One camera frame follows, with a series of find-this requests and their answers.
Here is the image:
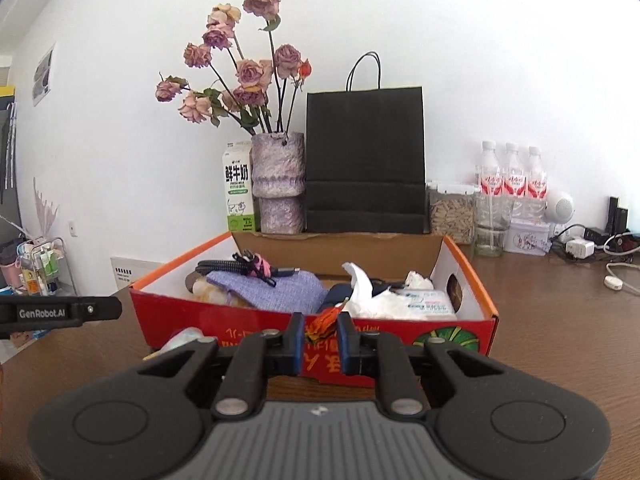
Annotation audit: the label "left red label water bottle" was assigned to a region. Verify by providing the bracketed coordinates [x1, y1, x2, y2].
[477, 141, 503, 196]

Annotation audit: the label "metal wire shelf rack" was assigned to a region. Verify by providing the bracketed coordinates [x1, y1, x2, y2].
[1, 237, 77, 296]

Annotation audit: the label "black usb cable coil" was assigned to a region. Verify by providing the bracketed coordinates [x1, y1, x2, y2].
[193, 250, 304, 290]

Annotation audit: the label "clear plastic bag green contents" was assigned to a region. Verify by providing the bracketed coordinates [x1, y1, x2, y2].
[143, 327, 204, 361]

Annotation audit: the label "red cardboard pumpkin box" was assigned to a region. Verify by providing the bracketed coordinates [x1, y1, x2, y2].
[130, 232, 499, 387]

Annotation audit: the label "white charging cable puck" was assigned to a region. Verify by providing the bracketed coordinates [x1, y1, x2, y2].
[603, 262, 640, 296]

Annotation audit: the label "red label water bottle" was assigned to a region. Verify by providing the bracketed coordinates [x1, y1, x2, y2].
[503, 143, 526, 197]
[477, 141, 503, 196]
[526, 146, 548, 200]

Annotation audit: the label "right red label water bottle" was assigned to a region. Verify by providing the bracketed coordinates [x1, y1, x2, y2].
[526, 146, 548, 200]

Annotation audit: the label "white tissue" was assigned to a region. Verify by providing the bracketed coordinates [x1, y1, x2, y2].
[342, 262, 434, 320]

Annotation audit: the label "middle red label water bottle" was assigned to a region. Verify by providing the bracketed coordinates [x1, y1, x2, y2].
[503, 143, 526, 197]

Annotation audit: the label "black upright device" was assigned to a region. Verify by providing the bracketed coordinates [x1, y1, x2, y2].
[606, 197, 628, 235]

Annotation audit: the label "dried pink rose bouquet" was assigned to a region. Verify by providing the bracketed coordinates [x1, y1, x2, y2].
[154, 0, 312, 136]

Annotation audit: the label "white round speaker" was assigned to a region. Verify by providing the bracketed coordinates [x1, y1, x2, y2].
[544, 190, 575, 224]

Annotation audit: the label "small orange object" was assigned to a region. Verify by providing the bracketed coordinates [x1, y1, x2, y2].
[305, 304, 344, 344]

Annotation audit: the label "white decorated tin box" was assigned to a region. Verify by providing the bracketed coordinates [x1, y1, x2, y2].
[503, 218, 551, 257]

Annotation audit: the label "white power adapter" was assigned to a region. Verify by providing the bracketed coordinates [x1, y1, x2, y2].
[565, 238, 596, 260]

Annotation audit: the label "black paper shopping bag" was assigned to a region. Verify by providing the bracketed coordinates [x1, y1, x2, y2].
[305, 70, 426, 234]

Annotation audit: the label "purple knitted cloth pouch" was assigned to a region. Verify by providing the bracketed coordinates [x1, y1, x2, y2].
[206, 271, 328, 315]

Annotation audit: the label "clear drinking glass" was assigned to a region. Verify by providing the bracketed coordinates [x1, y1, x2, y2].
[474, 193, 513, 257]

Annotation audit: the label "clear cotton swab box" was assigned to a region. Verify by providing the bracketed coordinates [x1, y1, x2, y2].
[393, 289, 456, 321]

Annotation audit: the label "white wall poster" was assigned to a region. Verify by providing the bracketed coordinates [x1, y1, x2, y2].
[32, 47, 54, 106]

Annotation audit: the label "yellow white plush sheep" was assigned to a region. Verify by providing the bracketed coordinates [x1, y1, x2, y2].
[184, 272, 252, 308]

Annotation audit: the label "purple ceramic vase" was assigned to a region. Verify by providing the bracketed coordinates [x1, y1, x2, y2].
[250, 132, 306, 234]

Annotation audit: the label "white green milk carton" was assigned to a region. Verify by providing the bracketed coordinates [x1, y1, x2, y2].
[222, 141, 256, 232]

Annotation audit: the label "clear jar with seeds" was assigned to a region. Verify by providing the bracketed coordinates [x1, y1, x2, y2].
[427, 181, 478, 245]

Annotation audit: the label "navy zippered soft case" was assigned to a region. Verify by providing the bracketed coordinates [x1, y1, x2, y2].
[317, 280, 395, 313]

